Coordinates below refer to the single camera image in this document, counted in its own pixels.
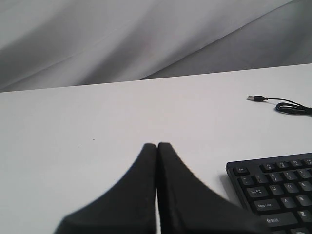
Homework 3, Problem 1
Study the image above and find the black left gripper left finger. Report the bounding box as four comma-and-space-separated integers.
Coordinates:
55, 143, 156, 234

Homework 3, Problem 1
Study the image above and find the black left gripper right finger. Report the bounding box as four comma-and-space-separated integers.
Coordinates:
157, 143, 270, 234

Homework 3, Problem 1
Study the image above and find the black acer keyboard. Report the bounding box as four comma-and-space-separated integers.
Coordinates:
226, 153, 312, 234

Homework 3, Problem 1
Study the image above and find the grey backdrop cloth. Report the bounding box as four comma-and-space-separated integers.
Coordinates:
0, 0, 312, 92

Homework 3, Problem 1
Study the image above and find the black usb cable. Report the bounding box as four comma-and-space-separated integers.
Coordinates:
247, 95, 312, 115

